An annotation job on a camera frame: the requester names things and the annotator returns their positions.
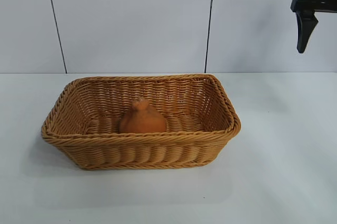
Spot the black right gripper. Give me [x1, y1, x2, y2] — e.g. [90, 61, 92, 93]
[290, 0, 337, 54]

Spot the tan woven wicker basket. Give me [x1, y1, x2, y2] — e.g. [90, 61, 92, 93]
[41, 74, 242, 171]

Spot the orange knobbed citrus fruit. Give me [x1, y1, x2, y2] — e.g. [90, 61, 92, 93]
[118, 96, 168, 134]

